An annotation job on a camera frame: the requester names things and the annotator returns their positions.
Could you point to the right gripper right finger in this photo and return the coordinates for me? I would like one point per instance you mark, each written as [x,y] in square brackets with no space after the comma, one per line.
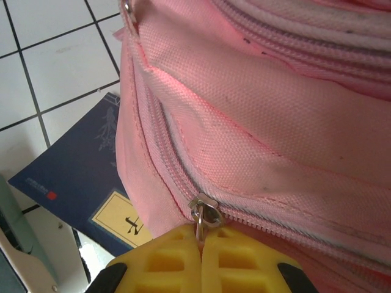
[244,265]

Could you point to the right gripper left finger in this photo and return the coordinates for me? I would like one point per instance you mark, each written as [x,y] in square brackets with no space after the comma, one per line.
[159,265]

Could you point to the thick navy book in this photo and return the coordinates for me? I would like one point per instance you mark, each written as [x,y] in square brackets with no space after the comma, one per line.
[79,171]

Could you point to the black and cream case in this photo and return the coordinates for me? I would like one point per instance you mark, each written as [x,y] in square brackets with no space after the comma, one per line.
[27,244]

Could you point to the pink backpack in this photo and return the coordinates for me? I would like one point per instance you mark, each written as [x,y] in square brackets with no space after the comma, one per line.
[244,122]

